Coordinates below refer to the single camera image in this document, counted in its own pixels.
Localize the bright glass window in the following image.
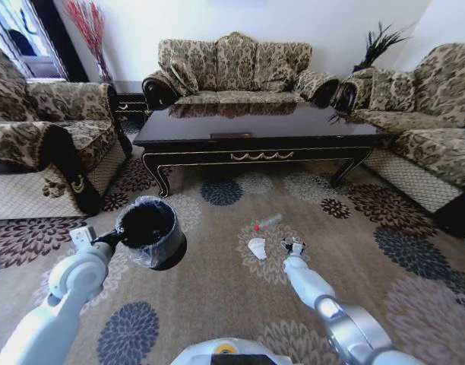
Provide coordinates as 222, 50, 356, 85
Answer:
0, 0, 66, 81

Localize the dark wooden coffee table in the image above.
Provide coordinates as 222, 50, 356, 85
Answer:
131, 101, 385, 198

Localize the dark wooden side table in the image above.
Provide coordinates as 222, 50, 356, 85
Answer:
112, 90, 150, 123

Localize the white robot front shell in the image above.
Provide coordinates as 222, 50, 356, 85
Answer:
170, 337, 294, 365

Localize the dark window frame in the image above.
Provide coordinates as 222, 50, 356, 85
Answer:
30, 0, 90, 83

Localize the floral sofa with black armrest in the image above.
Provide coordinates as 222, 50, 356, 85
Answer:
0, 40, 134, 222

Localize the green spiky potted plant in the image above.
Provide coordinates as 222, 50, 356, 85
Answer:
353, 21, 416, 74

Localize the clear plastic bin liner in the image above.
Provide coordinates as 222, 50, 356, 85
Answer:
115, 195, 188, 271

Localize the patterned floral floor rug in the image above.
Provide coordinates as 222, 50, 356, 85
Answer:
0, 151, 465, 365

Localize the clear tube with red cap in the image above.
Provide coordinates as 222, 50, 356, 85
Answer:
253, 214, 283, 233

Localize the crumpled white paper trash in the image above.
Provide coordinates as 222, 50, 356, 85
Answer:
247, 238, 268, 262

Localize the floral three-seat sofa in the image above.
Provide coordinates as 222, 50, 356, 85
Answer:
142, 31, 340, 112

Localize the floral sofa with lattice skirt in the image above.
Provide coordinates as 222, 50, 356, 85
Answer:
333, 42, 465, 239

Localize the floral throw pillow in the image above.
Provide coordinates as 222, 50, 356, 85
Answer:
368, 68, 418, 113
169, 56, 200, 97

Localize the black round trash bin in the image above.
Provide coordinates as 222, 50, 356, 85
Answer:
117, 198, 188, 271

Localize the red dried branch decoration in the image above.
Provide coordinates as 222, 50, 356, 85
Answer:
63, 0, 114, 84

